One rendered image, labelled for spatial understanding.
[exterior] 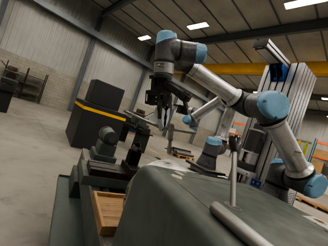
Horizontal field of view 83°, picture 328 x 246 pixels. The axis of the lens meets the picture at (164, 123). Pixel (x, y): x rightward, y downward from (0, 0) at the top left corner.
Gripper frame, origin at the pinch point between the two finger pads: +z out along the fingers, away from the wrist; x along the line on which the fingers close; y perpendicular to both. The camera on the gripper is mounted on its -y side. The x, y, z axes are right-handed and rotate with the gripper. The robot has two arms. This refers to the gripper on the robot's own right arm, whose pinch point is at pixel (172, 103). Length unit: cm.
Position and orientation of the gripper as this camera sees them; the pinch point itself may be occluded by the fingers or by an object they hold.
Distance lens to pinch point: 184.5
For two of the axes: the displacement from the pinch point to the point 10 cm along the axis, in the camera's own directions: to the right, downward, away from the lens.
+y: -2.4, 9.6, 1.1
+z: -7.8, -2.6, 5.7
